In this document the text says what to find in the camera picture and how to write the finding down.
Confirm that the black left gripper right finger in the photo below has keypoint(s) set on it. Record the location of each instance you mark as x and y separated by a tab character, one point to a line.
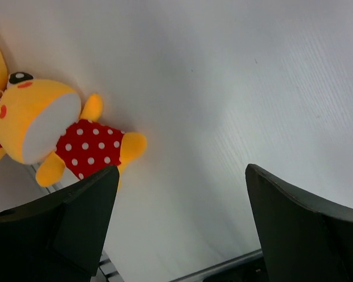
303	237

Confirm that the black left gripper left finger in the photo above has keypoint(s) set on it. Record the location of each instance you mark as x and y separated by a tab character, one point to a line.
14	235

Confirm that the orange plush polka dress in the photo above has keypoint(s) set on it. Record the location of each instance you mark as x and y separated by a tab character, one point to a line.
45	122

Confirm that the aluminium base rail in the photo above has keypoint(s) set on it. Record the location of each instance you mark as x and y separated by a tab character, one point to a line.
218	268

